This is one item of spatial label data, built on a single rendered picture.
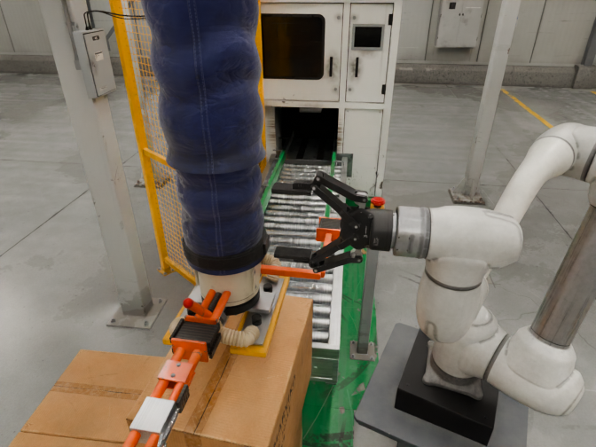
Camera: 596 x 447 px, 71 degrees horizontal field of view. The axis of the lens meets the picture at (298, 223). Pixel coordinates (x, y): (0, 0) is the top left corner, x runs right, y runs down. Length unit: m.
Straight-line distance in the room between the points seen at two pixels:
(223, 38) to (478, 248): 0.60
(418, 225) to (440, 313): 0.18
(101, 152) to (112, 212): 0.37
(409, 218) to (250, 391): 0.77
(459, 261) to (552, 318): 0.59
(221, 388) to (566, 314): 0.95
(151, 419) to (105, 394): 1.05
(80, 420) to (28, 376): 1.13
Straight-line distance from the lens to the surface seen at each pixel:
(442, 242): 0.73
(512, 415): 1.65
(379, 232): 0.73
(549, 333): 1.32
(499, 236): 0.75
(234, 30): 0.90
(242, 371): 1.36
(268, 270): 1.23
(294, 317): 1.52
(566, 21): 10.98
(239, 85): 0.92
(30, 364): 3.07
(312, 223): 2.89
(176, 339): 1.02
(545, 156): 1.10
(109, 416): 1.89
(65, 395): 2.03
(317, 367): 1.97
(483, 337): 1.35
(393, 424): 1.51
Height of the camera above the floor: 1.96
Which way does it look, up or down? 30 degrees down
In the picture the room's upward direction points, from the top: straight up
